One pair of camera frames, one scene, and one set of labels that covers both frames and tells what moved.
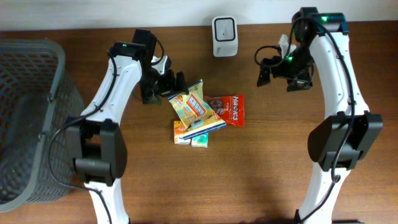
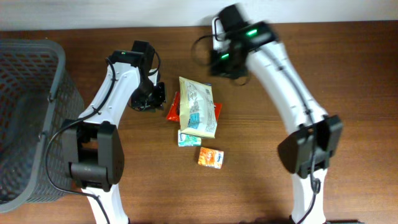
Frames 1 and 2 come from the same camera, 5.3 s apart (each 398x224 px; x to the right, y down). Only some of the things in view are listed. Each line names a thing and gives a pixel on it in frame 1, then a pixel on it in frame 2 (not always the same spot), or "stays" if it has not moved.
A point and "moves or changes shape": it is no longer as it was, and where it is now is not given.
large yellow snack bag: [193, 111] moves or changes shape
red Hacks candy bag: [229, 107] → [173, 114]
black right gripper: [277, 70] → [219, 66]
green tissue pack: [201, 141] → [186, 140]
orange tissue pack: [178, 130] → [211, 157]
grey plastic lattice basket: [39, 98] stays
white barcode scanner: [224, 36] stays
